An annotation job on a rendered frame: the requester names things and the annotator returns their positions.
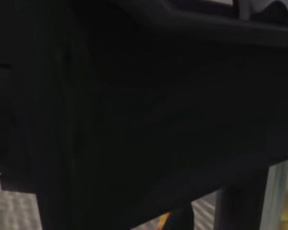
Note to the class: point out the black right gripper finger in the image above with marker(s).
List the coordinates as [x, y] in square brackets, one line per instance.
[240, 206]

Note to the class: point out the grey striped mat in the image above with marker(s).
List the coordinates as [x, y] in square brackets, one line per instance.
[12, 210]

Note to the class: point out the white post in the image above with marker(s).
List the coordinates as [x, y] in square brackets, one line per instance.
[276, 191]

